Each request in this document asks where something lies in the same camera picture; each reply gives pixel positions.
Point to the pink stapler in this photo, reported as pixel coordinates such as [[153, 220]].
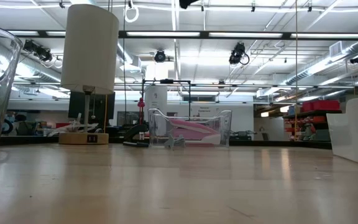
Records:
[[194, 130]]

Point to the black beam with light strips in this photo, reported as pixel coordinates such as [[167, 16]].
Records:
[[204, 35]]

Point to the white cylindrical tube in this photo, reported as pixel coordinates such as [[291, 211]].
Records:
[[89, 46]]

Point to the red stand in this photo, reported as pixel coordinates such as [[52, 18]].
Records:
[[140, 102]]

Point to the clear plastic bin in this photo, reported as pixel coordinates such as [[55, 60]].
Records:
[[2, 93], [157, 124]]

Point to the black curved stand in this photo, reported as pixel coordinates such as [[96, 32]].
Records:
[[134, 130]]

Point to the large black monitor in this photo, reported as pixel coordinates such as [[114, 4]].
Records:
[[76, 105]]

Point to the black spotlight pair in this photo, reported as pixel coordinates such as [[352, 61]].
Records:
[[37, 51]]

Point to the shelf with red bins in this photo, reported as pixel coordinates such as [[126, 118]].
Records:
[[320, 105]]

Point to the black ceiling device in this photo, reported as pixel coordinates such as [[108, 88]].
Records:
[[357, 59]]

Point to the white plastic bin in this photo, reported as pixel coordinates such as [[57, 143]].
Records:
[[356, 130]]

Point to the black overhead camera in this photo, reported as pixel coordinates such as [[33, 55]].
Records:
[[160, 56]]

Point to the black cage frame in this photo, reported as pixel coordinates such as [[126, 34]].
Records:
[[166, 81]]

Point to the wall sign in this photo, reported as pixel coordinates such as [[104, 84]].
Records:
[[204, 109]]

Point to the silver air duct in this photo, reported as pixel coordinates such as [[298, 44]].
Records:
[[33, 70], [322, 66]]

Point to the clear acrylic bracket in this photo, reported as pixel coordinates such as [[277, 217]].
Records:
[[73, 127]]

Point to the black aluminium table frame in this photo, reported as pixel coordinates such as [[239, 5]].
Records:
[[36, 141]]

